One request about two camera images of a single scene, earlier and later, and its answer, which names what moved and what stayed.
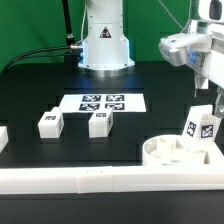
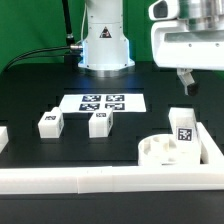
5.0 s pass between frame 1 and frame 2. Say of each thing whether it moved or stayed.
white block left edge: stayed
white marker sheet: stayed
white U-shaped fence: stayed
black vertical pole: stayed
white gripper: moved
